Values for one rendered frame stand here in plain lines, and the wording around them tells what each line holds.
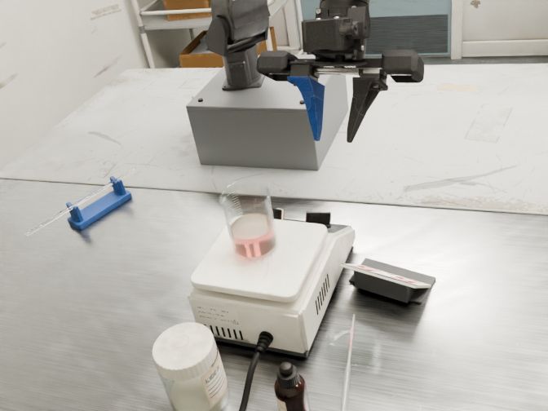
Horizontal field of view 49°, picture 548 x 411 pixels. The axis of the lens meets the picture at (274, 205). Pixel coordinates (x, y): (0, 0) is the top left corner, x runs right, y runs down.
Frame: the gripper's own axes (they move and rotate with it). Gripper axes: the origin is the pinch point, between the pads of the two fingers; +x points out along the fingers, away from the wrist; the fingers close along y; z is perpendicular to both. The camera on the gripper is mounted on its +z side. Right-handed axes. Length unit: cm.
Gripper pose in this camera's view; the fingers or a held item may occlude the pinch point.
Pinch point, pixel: (335, 112)
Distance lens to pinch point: 70.9
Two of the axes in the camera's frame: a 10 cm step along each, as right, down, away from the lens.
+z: -3.7, 0.1, -9.3
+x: -0.8, 10.0, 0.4
